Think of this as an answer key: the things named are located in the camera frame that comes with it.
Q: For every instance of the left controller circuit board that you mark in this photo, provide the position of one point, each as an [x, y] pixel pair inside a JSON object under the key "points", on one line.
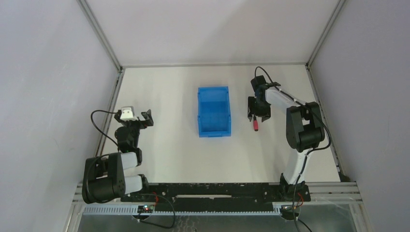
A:
{"points": [[145, 209]]}

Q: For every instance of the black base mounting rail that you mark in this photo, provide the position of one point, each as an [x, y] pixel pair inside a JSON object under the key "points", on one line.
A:
{"points": [[216, 197]]}

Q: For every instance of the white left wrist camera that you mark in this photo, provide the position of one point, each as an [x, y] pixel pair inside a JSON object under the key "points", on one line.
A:
{"points": [[128, 114]]}

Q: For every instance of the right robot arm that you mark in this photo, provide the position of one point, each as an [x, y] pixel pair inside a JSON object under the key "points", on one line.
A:
{"points": [[303, 129]]}

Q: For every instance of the aluminium frame post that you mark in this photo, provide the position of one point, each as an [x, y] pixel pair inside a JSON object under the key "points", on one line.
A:
{"points": [[96, 27], [328, 26]]}

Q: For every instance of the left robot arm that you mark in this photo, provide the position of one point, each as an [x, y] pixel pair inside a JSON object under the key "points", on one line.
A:
{"points": [[104, 176]]}

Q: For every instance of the aluminium frame left post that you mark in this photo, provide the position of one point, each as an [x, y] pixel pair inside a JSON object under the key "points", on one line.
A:
{"points": [[96, 27]]}

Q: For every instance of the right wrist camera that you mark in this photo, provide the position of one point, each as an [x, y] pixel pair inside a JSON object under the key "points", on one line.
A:
{"points": [[257, 81]]}

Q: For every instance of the controller circuit board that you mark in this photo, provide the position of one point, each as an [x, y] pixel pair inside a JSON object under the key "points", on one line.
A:
{"points": [[287, 212], [145, 209]]}

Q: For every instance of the right controller circuit board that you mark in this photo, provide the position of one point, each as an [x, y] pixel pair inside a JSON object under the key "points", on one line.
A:
{"points": [[287, 212]]}

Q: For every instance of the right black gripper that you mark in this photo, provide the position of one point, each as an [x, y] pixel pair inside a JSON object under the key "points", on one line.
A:
{"points": [[258, 108]]}

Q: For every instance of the red-handled black screwdriver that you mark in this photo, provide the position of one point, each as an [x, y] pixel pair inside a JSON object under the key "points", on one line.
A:
{"points": [[255, 123]]}

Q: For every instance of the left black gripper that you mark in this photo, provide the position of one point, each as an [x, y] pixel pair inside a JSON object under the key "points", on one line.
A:
{"points": [[137, 120]]}

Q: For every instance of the aluminium frame right post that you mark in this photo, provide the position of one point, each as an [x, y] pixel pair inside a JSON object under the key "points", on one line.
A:
{"points": [[328, 26]]}

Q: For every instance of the blue plastic storage bin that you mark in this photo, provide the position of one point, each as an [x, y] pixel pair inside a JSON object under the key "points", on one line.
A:
{"points": [[214, 114]]}

